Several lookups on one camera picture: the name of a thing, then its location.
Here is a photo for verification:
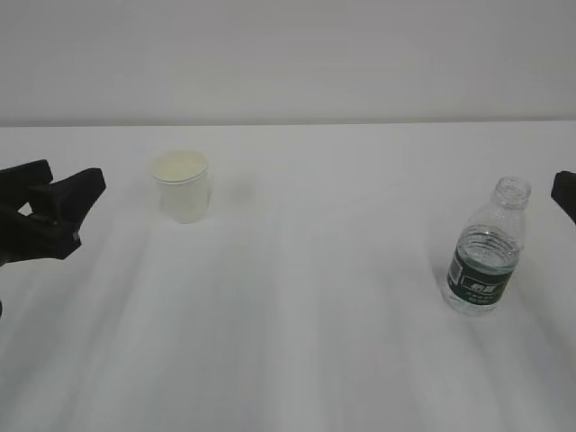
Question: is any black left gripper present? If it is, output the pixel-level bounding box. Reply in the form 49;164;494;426
0;159;106;265

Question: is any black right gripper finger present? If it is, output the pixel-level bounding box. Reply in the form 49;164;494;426
551;171;576;223

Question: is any clear water bottle green label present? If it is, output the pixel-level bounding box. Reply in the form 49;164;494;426
442;176;531;317

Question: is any white paper cup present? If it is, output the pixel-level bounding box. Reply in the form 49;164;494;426
151;150;212;224

